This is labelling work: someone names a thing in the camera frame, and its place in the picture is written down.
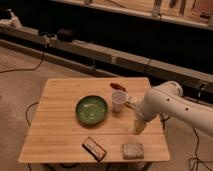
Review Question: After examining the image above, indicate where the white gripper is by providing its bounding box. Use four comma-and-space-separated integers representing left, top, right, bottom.
134, 100, 156, 135

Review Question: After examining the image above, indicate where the white sponge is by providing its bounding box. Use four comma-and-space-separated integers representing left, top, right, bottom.
122, 143, 144, 159

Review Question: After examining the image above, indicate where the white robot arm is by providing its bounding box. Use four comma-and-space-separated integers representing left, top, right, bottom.
135, 81, 213, 137

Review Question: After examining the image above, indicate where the white patterned box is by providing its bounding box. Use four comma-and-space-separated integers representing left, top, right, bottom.
125, 96, 137, 109

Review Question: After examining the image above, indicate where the red brown object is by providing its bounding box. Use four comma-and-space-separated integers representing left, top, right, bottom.
110, 83, 126, 92

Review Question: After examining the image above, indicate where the green bowl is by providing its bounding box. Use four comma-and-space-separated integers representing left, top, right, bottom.
75, 95, 108, 125

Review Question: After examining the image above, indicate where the black and red box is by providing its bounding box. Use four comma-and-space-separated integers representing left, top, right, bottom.
82, 137, 107, 162

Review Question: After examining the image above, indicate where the wooden table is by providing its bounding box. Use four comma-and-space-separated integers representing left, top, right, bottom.
19, 77, 170, 163

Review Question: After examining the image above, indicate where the black device on ledge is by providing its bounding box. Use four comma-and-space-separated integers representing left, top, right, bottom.
57, 28, 75, 42

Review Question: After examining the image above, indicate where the white object on ledge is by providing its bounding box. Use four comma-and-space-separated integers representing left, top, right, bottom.
0, 9, 22, 29

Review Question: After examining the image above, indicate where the black cable right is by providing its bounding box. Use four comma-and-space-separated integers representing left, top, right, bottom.
159, 113, 213, 171

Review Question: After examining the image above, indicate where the black floor cable left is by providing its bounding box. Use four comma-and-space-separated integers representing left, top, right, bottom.
0, 49, 46, 74

